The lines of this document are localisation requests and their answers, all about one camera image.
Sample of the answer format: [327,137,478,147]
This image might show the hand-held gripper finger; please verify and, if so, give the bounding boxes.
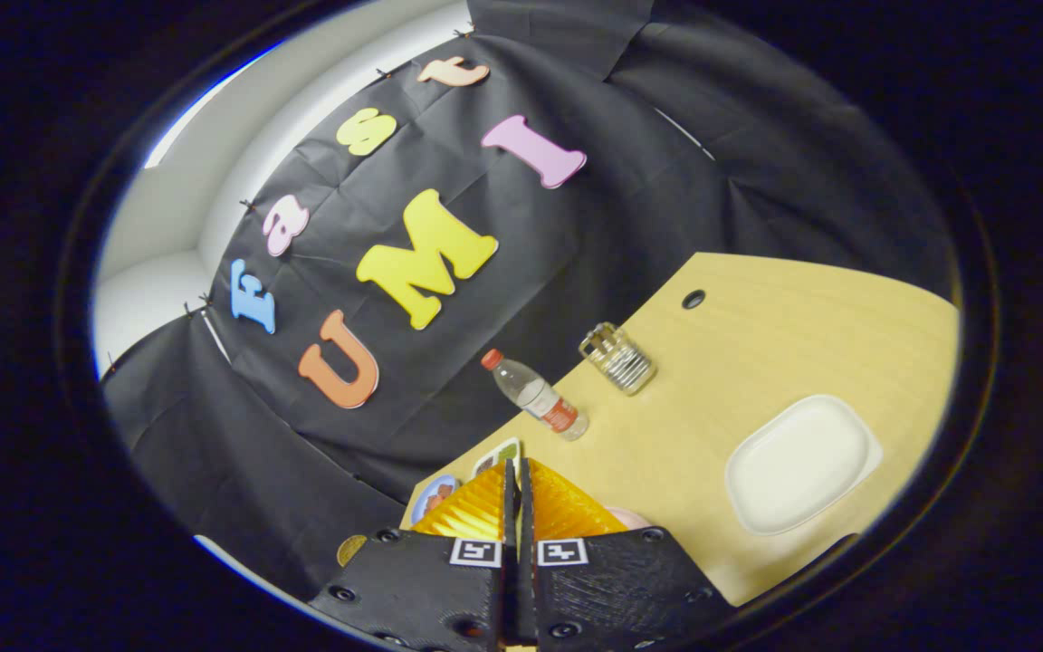
[309,457,522,652]
[519,457,735,652]

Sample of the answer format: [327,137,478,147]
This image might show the white compartment tray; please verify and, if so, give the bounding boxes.
[472,437,522,479]

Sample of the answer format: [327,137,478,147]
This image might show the small blue plate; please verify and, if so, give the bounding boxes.
[410,474,461,526]

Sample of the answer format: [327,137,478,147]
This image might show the clear plastic water bottle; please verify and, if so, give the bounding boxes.
[481,348,590,443]

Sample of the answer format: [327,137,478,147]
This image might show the metal mesh utensil holder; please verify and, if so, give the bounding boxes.
[578,321,658,397]

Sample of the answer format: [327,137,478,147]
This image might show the white square plate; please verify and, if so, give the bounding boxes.
[724,394,884,537]

